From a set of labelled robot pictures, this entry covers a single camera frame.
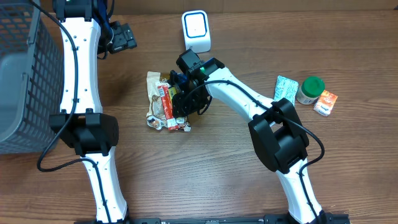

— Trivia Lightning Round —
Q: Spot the red snack bar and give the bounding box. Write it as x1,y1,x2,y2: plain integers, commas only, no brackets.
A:
157,84,178,130

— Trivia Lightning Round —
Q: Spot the beige snack bag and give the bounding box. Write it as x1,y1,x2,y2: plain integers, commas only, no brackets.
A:
146,72,191,132

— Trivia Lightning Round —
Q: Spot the teal white snack packet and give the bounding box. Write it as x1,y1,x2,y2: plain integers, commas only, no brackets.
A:
274,75,299,105

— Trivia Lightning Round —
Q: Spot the green lid jar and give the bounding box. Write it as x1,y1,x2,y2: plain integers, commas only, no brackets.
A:
296,76,325,105

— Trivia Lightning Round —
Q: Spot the orange white small packet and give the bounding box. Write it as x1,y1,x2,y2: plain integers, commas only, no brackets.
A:
313,90,338,116

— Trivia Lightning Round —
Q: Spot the yellow black tube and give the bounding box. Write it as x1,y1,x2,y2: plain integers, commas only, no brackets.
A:
169,87,177,99

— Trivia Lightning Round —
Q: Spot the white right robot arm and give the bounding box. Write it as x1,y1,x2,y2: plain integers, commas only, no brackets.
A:
169,49,323,223

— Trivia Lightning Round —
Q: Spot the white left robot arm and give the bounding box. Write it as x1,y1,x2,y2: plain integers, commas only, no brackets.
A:
37,0,137,223

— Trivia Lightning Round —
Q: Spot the white barcode scanner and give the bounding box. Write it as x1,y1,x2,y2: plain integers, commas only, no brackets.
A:
181,10,211,53

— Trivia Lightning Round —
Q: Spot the grey plastic mesh basket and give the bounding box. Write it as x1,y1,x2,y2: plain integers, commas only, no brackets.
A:
1,1,64,154

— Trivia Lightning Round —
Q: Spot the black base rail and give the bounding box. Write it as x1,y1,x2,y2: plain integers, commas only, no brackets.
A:
75,213,351,224

